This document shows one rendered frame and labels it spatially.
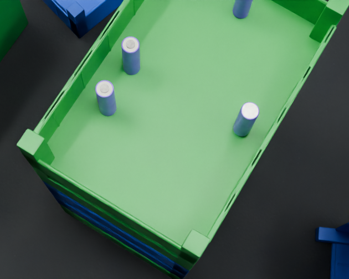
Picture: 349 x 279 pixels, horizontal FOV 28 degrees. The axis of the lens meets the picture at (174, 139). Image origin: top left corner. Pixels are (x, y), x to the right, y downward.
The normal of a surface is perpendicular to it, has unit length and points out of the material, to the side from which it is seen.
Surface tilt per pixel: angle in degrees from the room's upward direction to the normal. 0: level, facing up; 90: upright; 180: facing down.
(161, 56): 0
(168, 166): 0
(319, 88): 0
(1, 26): 90
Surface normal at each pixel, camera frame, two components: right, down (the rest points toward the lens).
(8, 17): 0.86, 0.51
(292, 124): 0.04, -0.25
